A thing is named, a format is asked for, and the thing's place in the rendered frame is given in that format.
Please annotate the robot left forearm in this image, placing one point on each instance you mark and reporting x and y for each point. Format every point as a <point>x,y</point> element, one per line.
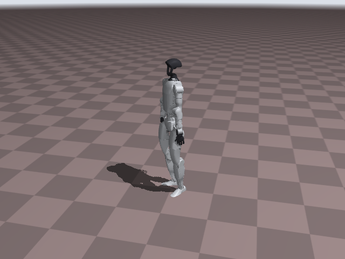
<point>178,121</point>

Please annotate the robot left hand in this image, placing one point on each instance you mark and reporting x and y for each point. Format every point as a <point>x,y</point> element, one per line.
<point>179,138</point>

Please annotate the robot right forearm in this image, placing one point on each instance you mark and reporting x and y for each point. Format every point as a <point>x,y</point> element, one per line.
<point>163,113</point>

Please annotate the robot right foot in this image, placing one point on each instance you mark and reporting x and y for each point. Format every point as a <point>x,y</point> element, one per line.
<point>169,183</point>

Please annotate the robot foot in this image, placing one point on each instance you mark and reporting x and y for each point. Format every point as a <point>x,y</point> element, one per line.
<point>178,192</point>
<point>169,183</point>

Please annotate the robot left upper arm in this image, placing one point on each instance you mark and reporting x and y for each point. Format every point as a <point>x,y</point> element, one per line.
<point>178,91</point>

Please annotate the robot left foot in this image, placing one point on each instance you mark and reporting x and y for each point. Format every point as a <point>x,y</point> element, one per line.
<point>178,192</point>

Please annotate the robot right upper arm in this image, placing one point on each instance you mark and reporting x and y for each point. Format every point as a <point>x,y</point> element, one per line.
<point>161,99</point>

